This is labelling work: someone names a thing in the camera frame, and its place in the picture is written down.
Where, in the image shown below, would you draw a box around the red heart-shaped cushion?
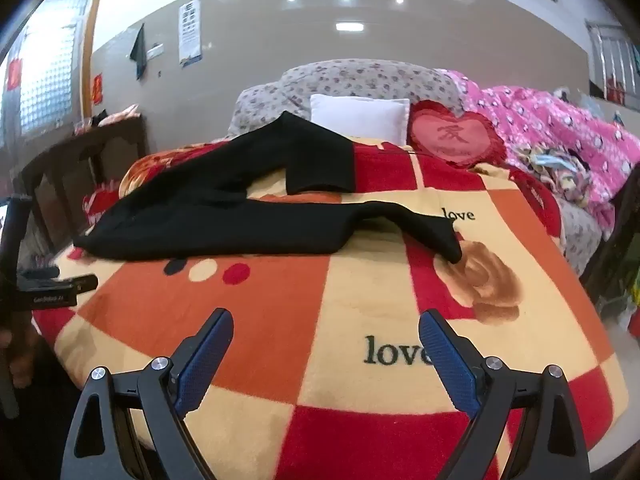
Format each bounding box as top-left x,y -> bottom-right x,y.
406,100 -> 510,168

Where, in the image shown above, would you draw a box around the white pillow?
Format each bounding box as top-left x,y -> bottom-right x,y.
309,93 -> 412,146

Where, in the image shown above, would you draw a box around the pink printed blanket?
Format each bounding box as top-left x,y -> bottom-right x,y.
440,69 -> 640,226

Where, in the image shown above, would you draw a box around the blue yellow patterned cloth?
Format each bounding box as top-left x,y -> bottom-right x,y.
509,142 -> 593,206

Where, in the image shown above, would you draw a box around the dark hanging cloth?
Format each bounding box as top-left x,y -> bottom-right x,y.
129,23 -> 147,81

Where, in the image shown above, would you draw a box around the black pants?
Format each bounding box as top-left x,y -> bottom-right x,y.
73,111 -> 463,265

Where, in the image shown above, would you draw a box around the white blue wall poster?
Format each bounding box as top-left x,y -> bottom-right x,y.
178,0 -> 203,68

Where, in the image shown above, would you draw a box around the metal window grille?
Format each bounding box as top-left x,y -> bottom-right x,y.
585,19 -> 640,107

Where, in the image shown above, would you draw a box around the person's left hand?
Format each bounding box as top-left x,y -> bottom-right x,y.
0,325 -> 43,390

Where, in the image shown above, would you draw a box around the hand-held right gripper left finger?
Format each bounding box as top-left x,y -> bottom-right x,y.
62,307 -> 235,480

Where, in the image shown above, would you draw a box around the glass block window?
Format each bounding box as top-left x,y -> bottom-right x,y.
0,0 -> 98,148

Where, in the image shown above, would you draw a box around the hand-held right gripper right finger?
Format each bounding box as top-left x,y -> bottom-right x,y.
418,309 -> 592,480

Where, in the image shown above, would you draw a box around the red orange printed blanket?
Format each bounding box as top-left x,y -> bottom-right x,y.
31,134 -> 630,480

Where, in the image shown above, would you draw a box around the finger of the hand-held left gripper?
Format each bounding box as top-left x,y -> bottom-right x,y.
59,274 -> 99,295
17,266 -> 61,281

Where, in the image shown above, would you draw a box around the orange items on table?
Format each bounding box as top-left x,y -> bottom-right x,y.
95,104 -> 141,126

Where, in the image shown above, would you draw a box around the dark wooden table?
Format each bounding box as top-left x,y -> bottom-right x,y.
11,112 -> 148,256

